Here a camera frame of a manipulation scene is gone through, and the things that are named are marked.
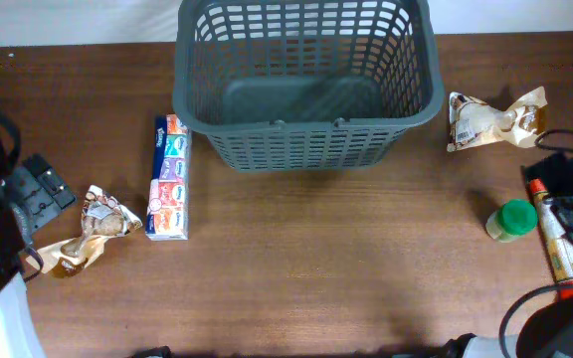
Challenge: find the multicolour tissue pack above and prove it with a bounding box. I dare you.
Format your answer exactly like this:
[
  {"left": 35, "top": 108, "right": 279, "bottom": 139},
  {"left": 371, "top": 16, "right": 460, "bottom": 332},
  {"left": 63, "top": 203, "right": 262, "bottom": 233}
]
[{"left": 145, "top": 114, "right": 192, "bottom": 241}]

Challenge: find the orange pasta packet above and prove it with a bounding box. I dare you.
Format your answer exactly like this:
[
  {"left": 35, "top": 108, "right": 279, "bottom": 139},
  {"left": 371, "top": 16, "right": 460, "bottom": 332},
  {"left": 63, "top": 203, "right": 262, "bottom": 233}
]
[{"left": 528, "top": 179, "right": 573, "bottom": 284}]

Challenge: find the left brown snack bag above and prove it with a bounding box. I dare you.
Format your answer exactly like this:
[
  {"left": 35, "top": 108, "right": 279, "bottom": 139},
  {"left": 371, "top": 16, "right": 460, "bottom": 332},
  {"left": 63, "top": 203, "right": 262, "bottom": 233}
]
[{"left": 26, "top": 185, "right": 142, "bottom": 278}]

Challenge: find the grey plastic shopping basket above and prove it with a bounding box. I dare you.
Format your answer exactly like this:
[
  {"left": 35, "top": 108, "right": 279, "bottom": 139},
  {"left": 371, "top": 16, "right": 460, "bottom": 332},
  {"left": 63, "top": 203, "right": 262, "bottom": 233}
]
[{"left": 172, "top": 0, "right": 445, "bottom": 172}]

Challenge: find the right beige snack bag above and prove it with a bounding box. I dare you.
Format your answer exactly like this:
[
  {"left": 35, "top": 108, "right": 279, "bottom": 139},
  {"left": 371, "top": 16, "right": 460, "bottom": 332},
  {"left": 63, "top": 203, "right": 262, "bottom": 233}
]
[{"left": 447, "top": 87, "right": 548, "bottom": 152}]

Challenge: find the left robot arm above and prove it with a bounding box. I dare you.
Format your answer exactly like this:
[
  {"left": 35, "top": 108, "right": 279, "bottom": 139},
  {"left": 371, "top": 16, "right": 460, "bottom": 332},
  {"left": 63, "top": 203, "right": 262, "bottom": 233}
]
[{"left": 0, "top": 112, "right": 76, "bottom": 357}]

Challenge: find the green lid spice jar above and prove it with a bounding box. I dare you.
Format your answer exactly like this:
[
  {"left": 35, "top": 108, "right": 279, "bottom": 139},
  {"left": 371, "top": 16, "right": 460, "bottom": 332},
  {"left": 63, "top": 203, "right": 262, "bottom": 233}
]
[{"left": 485, "top": 199, "right": 538, "bottom": 243}]

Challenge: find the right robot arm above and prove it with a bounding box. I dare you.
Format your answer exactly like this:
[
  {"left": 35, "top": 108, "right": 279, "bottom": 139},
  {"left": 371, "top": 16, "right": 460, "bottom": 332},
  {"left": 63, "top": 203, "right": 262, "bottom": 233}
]
[{"left": 445, "top": 147, "right": 573, "bottom": 357}]

